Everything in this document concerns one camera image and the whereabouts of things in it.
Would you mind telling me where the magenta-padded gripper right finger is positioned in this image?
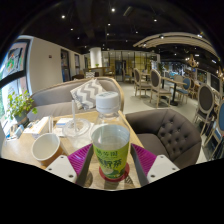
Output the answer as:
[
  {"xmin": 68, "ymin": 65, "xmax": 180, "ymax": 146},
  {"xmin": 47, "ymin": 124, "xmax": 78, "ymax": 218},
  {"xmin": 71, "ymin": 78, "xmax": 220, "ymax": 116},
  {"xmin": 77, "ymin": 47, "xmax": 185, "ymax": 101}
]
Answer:
[{"xmin": 129, "ymin": 143, "xmax": 181, "ymax": 188}]

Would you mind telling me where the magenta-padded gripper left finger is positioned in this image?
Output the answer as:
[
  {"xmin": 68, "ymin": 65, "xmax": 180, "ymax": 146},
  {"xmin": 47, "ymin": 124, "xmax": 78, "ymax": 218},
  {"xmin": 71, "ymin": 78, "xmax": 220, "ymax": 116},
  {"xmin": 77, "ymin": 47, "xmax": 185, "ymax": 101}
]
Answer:
[{"xmin": 44, "ymin": 143, "xmax": 94, "ymax": 187}]

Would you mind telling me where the clear green-labelled drink bottle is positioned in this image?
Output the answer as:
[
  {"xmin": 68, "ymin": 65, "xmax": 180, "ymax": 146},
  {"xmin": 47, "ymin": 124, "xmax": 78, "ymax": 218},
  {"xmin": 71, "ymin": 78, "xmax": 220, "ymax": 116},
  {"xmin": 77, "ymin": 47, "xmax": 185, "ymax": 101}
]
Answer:
[{"xmin": 89, "ymin": 91, "xmax": 131, "ymax": 181}]

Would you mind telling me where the brown mug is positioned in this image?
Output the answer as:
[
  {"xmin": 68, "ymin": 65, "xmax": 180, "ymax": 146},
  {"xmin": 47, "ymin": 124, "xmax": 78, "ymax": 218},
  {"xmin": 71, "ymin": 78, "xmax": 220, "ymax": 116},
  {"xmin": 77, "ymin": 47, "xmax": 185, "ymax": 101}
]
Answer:
[{"xmin": 30, "ymin": 132, "xmax": 64, "ymax": 166}]

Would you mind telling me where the dark tufted armchair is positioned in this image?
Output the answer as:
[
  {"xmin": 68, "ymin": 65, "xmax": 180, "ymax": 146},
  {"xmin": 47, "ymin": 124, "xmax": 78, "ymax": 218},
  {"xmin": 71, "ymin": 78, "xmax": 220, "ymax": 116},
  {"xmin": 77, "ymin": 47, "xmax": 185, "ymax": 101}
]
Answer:
[{"xmin": 124, "ymin": 108, "xmax": 203, "ymax": 170}]

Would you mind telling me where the flat round red coaster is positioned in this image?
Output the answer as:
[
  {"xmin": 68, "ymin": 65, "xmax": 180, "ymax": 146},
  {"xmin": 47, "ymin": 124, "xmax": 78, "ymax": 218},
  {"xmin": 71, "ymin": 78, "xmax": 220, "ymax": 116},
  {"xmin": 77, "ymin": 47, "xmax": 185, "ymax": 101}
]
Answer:
[{"xmin": 98, "ymin": 162, "xmax": 131, "ymax": 183}]

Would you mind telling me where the clear plastic cup with straw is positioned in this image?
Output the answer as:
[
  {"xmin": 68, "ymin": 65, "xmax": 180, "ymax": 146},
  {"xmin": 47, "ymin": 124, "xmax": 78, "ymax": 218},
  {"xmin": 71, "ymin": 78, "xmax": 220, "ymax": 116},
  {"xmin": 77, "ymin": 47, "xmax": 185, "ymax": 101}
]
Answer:
[{"xmin": 62, "ymin": 99, "xmax": 93, "ymax": 148}]

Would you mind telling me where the blue and white card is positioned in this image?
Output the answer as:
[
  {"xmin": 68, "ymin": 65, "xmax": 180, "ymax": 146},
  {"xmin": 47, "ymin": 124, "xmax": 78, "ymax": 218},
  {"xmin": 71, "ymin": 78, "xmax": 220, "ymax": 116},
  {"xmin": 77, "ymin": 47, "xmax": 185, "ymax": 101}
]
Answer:
[{"xmin": 54, "ymin": 117, "xmax": 73, "ymax": 129}]

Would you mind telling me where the white and orange box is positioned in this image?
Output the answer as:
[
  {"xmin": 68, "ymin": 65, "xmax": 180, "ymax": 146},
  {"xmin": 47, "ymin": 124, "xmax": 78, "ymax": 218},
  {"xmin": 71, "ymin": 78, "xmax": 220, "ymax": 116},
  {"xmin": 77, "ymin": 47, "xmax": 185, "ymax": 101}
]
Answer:
[{"xmin": 23, "ymin": 115, "xmax": 51, "ymax": 136}]

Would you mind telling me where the curved grey sofa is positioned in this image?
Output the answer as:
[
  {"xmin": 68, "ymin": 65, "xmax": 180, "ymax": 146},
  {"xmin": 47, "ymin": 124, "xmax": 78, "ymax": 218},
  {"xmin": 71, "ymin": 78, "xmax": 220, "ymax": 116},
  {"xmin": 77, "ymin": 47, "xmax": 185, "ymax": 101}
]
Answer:
[{"xmin": 26, "ymin": 76, "xmax": 126, "ymax": 123}]

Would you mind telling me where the green potted plant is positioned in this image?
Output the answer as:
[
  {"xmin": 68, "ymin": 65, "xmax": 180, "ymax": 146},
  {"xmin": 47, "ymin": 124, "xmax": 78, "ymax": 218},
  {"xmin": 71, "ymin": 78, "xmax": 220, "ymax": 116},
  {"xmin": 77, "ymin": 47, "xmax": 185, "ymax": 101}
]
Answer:
[{"xmin": 6, "ymin": 90, "xmax": 38, "ymax": 127}]

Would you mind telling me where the grey chevron cushion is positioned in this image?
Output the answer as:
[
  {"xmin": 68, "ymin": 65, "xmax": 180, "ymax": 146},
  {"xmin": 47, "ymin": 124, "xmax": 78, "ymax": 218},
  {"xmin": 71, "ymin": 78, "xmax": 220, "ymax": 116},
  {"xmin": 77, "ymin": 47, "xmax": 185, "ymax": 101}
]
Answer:
[{"xmin": 69, "ymin": 78, "xmax": 108, "ymax": 111}]

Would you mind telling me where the group of dining chairs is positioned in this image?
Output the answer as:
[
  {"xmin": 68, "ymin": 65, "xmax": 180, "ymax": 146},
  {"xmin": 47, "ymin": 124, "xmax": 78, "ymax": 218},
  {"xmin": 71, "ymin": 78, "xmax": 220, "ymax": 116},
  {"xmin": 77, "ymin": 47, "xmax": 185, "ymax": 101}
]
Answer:
[{"xmin": 121, "ymin": 66, "xmax": 224, "ymax": 161}]

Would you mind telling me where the white round column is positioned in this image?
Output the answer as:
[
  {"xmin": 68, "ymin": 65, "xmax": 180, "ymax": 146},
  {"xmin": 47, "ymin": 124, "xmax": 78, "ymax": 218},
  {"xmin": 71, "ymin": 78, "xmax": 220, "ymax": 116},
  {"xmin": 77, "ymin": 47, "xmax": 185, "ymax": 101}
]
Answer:
[{"xmin": 89, "ymin": 46, "xmax": 103, "ymax": 69}]

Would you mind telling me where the group of ceiling lights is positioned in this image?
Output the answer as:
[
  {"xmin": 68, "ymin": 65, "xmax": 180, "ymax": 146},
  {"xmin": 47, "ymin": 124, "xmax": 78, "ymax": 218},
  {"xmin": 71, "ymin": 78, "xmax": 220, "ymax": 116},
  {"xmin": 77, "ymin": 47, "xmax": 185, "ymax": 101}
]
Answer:
[{"xmin": 59, "ymin": 4, "xmax": 204, "ymax": 38}]

